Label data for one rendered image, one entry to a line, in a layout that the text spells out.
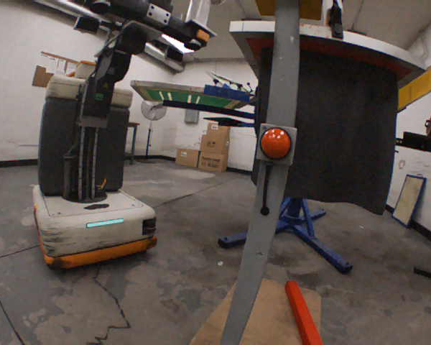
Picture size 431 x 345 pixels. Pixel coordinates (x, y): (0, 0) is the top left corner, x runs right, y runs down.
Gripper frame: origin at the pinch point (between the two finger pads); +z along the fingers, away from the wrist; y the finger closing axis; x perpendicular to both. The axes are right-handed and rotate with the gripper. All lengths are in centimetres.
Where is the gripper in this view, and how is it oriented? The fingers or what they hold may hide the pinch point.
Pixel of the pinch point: (336, 35)
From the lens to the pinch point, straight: 61.8
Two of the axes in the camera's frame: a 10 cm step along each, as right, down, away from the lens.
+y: -3.6, 0.7, -9.3
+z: -1.4, 9.8, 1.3
